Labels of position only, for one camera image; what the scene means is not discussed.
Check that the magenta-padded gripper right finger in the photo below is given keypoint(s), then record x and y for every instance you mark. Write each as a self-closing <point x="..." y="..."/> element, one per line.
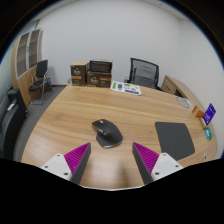
<point x="160" y="165"/>

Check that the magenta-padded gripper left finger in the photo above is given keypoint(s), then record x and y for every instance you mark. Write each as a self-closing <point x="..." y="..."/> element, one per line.
<point x="63" y="165"/>

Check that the black computer mouse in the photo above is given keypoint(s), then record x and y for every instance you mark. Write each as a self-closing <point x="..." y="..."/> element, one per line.
<point x="108" y="135"/>

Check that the dark grey mouse pad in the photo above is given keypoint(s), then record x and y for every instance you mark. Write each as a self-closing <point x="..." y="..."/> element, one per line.
<point x="175" y="140"/>

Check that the small white round cap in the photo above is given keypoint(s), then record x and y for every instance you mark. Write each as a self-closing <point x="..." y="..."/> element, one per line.
<point x="205" y="155"/>

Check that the green pack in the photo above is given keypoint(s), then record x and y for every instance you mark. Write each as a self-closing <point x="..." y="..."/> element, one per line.
<point x="208" y="133"/>

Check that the small tan box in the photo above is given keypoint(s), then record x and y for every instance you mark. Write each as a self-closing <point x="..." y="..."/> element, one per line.
<point x="202" y="122"/>

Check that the orange box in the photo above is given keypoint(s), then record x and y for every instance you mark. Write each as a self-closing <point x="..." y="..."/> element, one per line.
<point x="197" y="112"/>

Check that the black leather office chair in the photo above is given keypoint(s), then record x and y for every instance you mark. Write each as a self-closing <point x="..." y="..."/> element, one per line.
<point x="11" y="123"/>

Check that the grey round disc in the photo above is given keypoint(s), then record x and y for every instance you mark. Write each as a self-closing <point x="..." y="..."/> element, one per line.
<point x="183" y="102"/>

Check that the purple standing card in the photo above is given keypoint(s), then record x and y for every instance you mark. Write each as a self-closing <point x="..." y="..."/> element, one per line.
<point x="209" y="114"/>

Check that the wooden side desk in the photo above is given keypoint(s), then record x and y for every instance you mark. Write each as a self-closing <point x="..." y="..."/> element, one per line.
<point x="175" y="86"/>

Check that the white sheet with coloured prints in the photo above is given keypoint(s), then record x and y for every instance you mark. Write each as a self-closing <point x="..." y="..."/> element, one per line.
<point x="126" y="88"/>

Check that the black mesh office chair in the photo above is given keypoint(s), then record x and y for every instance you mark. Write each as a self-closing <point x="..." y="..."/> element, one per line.
<point x="144" y="75"/>

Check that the wooden shelf unit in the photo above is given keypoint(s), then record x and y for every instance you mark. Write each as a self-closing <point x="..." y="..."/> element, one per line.
<point x="23" y="80"/>

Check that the black visitor chair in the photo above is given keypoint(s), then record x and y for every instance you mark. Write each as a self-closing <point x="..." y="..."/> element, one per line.
<point x="41" y="70"/>

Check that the black cardboard box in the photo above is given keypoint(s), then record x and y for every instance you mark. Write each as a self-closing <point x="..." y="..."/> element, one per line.
<point x="100" y="66"/>

